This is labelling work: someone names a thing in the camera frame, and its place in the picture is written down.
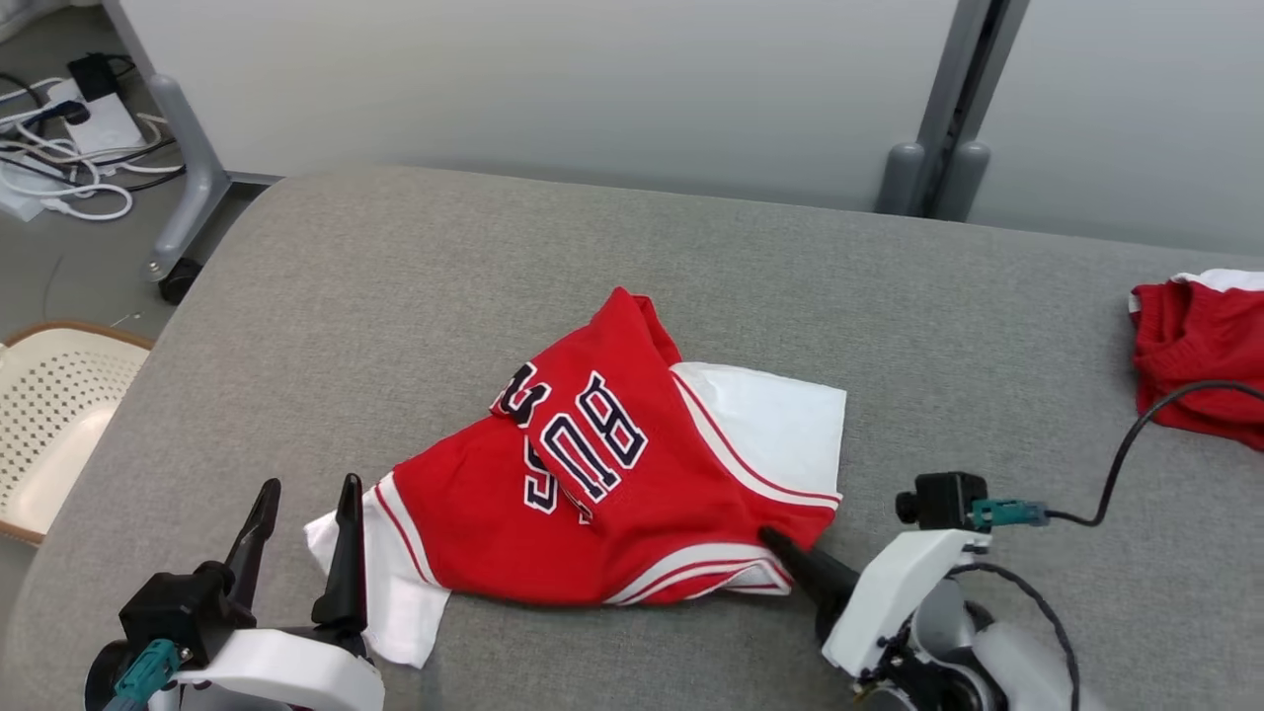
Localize black power adapter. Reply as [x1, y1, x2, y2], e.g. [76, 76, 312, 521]
[67, 54, 119, 100]

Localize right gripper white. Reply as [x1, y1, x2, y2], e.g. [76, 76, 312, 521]
[758, 526, 991, 677]

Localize red basketball jersey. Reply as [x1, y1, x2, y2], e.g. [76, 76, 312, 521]
[303, 286, 848, 670]

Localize left cable teal plug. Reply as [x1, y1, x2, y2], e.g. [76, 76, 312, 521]
[104, 639, 184, 711]

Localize white flat box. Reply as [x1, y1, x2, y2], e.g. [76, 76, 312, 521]
[0, 158, 50, 223]

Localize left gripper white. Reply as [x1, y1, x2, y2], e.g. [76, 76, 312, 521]
[176, 474, 386, 711]

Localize white power strip with cables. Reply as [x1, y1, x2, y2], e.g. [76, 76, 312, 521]
[0, 84, 189, 223]

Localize grey partition post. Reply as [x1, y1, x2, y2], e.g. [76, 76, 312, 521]
[877, 0, 1033, 223]

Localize right thin black cable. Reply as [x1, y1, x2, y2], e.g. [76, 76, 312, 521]
[948, 563, 1082, 711]

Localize red shorts with white hem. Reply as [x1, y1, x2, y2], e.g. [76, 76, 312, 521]
[1129, 269, 1264, 452]

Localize right black cable teal plug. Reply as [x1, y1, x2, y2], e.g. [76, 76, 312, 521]
[971, 380, 1264, 529]

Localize grey partition leg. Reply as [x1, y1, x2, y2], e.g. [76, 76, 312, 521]
[99, 0, 282, 282]

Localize cream perforated laundry basket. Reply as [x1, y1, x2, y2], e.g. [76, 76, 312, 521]
[0, 321, 154, 546]

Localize black caster wheel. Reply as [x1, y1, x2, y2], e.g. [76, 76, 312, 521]
[158, 259, 203, 305]

